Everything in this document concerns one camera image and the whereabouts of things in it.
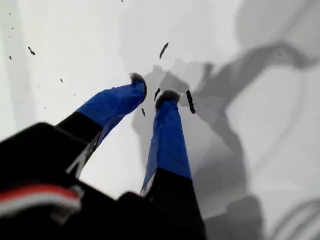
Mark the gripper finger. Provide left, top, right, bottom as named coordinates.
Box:
left=53, top=72, right=148, bottom=180
left=139, top=89, right=207, bottom=240

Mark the red white servo wire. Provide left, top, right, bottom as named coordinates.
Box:
left=0, top=183, right=83, bottom=221

